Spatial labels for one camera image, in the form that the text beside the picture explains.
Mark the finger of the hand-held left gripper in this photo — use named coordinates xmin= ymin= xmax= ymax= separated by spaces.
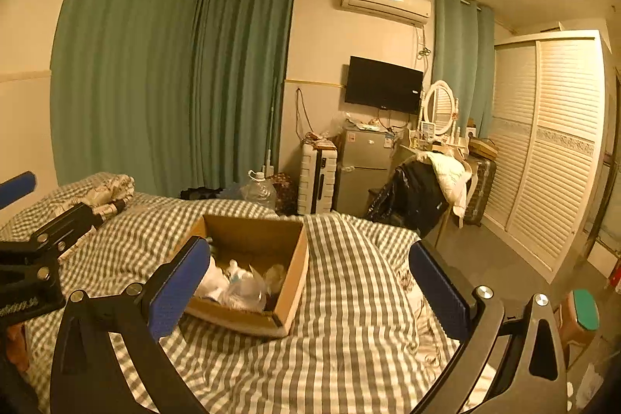
xmin=0 ymin=171 xmax=38 ymax=208
xmin=0 ymin=202 xmax=105 ymax=272

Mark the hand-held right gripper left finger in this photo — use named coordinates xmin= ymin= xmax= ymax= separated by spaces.
xmin=49 ymin=237 xmax=212 ymax=414

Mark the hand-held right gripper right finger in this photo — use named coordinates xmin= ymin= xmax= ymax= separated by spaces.
xmin=408 ymin=240 xmax=569 ymax=414

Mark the clear cotton swab bag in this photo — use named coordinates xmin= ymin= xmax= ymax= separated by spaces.
xmin=218 ymin=267 xmax=267 ymax=311

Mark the cream lace cloth bundle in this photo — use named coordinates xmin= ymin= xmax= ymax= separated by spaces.
xmin=264 ymin=263 xmax=288 ymax=296

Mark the brown cardboard box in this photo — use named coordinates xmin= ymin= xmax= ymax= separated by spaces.
xmin=182 ymin=215 xmax=310 ymax=338

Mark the person's left hand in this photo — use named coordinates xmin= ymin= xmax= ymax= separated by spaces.
xmin=6 ymin=326 xmax=30 ymax=371

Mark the black cloth item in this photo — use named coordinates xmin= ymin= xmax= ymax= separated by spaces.
xmin=180 ymin=187 xmax=224 ymax=201

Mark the black jacket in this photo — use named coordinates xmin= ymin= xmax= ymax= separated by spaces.
xmin=364 ymin=159 xmax=449 ymax=235

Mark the grey hard suitcase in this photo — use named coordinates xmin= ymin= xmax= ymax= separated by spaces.
xmin=463 ymin=157 xmax=498 ymax=228

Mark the white padded jacket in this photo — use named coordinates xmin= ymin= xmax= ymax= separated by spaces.
xmin=417 ymin=151 xmax=474 ymax=218

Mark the clear water jug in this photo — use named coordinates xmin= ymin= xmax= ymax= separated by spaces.
xmin=241 ymin=170 xmax=277 ymax=213

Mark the silver small fridge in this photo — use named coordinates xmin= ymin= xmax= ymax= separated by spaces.
xmin=335 ymin=128 xmax=396 ymax=218

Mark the green topped stool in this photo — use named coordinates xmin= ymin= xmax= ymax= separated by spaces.
xmin=558 ymin=289 xmax=601 ymax=369

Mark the brown patterned bag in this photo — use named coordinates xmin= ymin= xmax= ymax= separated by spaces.
xmin=267 ymin=173 xmax=298 ymax=216

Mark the white dressing table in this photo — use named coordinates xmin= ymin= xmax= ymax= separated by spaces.
xmin=400 ymin=130 xmax=471 ymax=230

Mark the wooden box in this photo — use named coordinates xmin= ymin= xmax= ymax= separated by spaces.
xmin=468 ymin=137 xmax=500 ymax=160

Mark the wide green curtain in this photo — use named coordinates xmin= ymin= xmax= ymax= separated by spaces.
xmin=51 ymin=0 xmax=209 ymax=187

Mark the white ribbed suitcase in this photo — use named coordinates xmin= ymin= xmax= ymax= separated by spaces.
xmin=297 ymin=142 xmax=338 ymax=215

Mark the white plastic bag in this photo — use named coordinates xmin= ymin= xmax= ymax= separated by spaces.
xmin=575 ymin=363 xmax=605 ymax=410

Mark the white oval mirror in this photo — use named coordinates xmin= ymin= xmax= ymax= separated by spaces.
xmin=421 ymin=79 xmax=459 ymax=138

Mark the white louvred wardrobe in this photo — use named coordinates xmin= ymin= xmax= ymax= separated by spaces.
xmin=480 ymin=31 xmax=614 ymax=284

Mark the white pole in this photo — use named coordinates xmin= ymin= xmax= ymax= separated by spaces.
xmin=263 ymin=79 xmax=282 ymax=176

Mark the narrow green curtain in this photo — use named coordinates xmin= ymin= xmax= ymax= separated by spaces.
xmin=194 ymin=0 xmax=299 ymax=192

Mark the light green curtain with eyelets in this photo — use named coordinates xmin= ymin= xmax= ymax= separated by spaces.
xmin=431 ymin=0 xmax=496 ymax=140

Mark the white air conditioner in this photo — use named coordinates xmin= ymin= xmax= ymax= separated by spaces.
xmin=340 ymin=0 xmax=432 ymax=26

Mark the black wall television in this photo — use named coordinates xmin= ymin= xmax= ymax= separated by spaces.
xmin=345 ymin=55 xmax=424 ymax=115

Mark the hanging wall cable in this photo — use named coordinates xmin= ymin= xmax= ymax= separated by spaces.
xmin=295 ymin=88 xmax=312 ymax=138

